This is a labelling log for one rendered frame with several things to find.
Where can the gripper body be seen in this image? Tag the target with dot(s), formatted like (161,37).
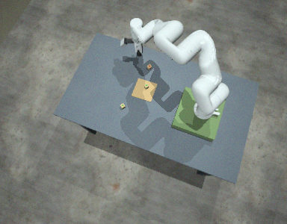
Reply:
(138,46)

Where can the beige flat mat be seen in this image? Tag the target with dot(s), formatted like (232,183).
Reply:
(141,92)

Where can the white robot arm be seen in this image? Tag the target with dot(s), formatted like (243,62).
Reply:
(209,81)

